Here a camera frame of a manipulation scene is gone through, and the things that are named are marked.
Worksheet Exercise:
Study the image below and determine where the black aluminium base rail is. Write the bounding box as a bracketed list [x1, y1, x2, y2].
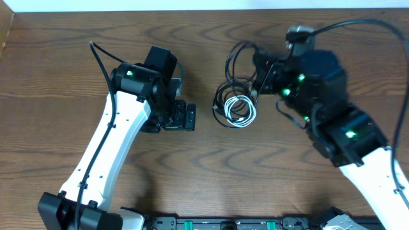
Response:
[140, 207, 384, 230]

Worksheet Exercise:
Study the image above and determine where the black left camera cable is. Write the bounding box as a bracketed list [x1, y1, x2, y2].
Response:
[73, 40, 128, 230]

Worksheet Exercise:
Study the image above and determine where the black camera cable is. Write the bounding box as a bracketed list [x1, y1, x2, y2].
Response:
[306, 19, 409, 208]
[73, 40, 128, 230]

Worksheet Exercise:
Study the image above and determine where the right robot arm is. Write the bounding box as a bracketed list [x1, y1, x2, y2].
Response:
[253, 50, 408, 229]

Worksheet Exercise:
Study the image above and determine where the black USB cable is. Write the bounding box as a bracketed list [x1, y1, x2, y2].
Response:
[212, 40, 260, 129]

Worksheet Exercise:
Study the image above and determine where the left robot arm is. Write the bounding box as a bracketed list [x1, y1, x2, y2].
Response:
[38, 46, 196, 229]

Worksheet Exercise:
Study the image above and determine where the black right camera cable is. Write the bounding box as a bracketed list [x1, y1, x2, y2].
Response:
[306, 19, 409, 208]

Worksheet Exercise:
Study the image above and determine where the white USB cable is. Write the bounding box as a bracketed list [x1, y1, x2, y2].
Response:
[224, 95, 258, 128]

